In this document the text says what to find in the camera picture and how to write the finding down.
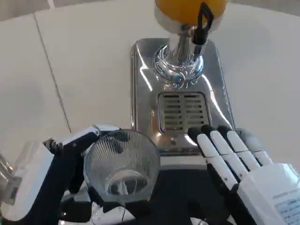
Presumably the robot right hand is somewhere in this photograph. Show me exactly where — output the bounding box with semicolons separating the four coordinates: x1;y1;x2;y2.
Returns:
187;125;300;225

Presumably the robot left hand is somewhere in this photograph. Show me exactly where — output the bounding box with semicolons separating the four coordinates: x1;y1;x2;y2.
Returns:
0;125;121;222

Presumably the clear ribbed glass cup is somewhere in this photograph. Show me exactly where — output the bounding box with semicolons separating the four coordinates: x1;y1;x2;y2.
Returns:
83;129;161;203

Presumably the slotted steel drip grid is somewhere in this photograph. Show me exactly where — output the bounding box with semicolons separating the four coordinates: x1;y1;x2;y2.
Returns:
157;91;210;132

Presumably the steel drip tray base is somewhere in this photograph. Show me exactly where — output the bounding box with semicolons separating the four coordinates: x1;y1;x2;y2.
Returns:
130;37;236;157

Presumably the orange juice drink dispenser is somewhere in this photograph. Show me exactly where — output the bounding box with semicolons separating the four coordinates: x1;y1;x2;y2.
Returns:
153;0;228;88

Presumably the black dispenser tap handle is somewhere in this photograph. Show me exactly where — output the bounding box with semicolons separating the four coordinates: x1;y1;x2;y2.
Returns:
192;2;214;45

